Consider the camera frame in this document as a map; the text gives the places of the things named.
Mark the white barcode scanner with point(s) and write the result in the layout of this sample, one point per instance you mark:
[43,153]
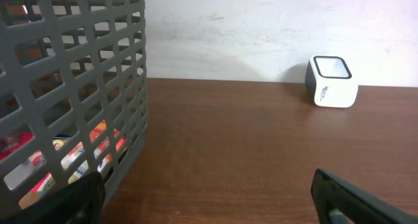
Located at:
[330,82]

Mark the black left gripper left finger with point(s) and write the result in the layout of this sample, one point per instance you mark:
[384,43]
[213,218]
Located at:
[79,202]

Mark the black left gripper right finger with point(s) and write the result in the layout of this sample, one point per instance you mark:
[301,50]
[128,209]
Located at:
[338,201]

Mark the red snack packet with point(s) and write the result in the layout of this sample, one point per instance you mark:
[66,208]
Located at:
[13,142]

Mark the grey plastic mesh basket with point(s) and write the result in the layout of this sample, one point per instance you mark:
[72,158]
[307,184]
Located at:
[67,65]

